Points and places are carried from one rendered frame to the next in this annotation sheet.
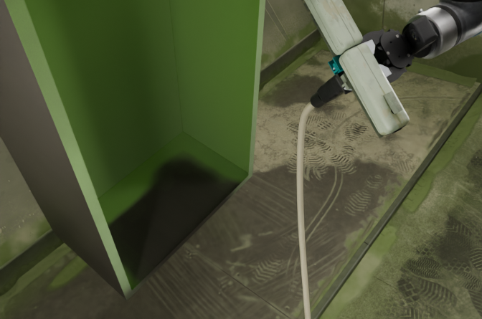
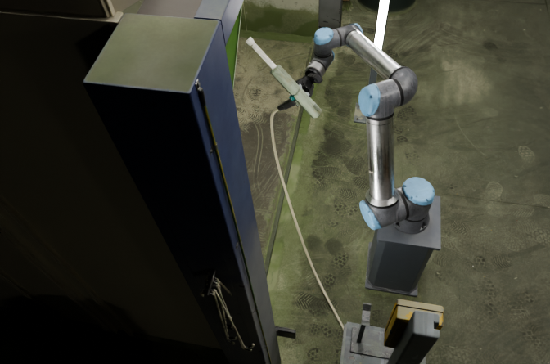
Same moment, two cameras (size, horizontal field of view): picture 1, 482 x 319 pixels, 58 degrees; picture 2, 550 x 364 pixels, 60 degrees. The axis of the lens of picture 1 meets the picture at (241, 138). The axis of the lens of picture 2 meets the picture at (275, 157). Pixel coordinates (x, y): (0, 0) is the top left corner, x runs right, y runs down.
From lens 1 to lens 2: 155 cm
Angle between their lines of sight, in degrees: 25
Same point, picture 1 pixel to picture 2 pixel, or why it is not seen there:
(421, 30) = (317, 79)
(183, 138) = not seen: hidden behind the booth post
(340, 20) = (292, 83)
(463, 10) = (324, 60)
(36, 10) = not seen: hidden behind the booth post
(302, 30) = not seen: hidden behind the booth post
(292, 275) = (259, 191)
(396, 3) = not seen: outside the picture
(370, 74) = (306, 99)
